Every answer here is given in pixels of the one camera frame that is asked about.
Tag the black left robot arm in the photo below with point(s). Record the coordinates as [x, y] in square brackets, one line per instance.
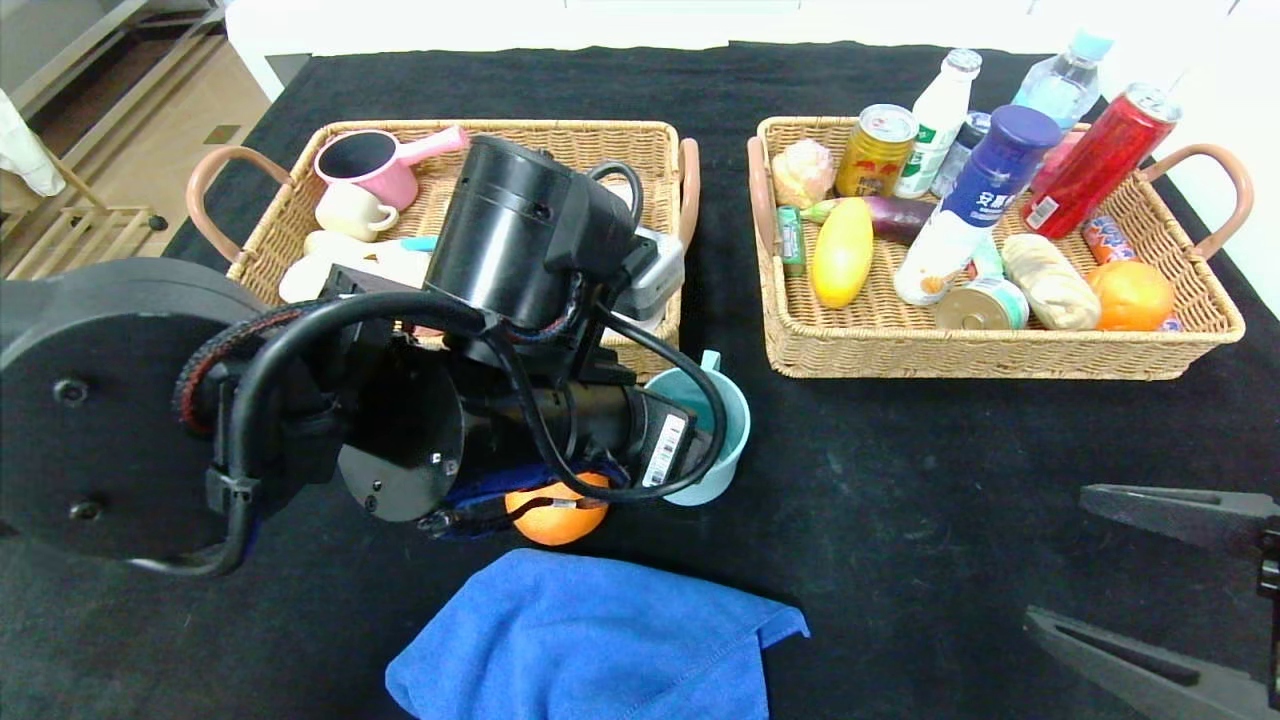
[100, 400]

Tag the green gum pack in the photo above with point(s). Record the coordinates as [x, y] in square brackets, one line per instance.
[791, 240]

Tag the green white candy tube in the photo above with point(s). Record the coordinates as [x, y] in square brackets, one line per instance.
[988, 258]

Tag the blue towel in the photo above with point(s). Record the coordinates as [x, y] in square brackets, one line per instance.
[590, 640]

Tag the black table cloth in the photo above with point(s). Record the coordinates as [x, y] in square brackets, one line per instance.
[900, 640]

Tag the orange tangerine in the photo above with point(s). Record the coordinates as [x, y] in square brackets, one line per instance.
[555, 525]
[1130, 297]

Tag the small blue lidded jar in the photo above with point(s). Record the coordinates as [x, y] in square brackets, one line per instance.
[955, 165]

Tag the beige bread loaf toy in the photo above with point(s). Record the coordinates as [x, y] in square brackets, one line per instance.
[1050, 285]

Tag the cream rounded soap box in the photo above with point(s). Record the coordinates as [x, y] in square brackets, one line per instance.
[305, 282]

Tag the white hanging cloth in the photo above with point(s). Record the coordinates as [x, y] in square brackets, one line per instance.
[25, 150]

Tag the purple eggplant toy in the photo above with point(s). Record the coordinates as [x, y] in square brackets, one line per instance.
[895, 215]

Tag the white milk bottle green label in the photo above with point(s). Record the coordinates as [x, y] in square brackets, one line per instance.
[935, 120]

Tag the yellow mango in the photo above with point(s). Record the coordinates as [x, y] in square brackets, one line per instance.
[840, 255]

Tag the gold drink can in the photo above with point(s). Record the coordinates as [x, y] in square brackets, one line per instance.
[872, 160]

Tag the orange blue snack packet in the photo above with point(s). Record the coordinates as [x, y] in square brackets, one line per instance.
[1105, 240]

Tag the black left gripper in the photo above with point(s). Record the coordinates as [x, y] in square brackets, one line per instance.
[668, 449]

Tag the wooden rack on wheels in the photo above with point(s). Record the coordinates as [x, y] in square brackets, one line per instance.
[110, 211]

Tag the clear water bottle blue cap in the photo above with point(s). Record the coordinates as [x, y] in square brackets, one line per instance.
[1060, 85]

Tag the white bottle dark blue cap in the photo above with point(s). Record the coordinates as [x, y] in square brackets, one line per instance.
[990, 180]

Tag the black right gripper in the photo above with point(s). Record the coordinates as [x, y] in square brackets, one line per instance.
[1262, 528]

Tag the pink toy saucepan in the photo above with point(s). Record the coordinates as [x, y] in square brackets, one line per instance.
[384, 182]

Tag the tall red drink can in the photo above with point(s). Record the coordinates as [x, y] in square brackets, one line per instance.
[1090, 170]

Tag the white furniture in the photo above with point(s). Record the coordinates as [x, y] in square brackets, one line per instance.
[450, 25]

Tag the tin can green label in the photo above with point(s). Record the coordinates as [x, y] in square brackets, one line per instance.
[985, 308]

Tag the teal plastic mug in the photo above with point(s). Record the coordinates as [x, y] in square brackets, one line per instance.
[730, 420]

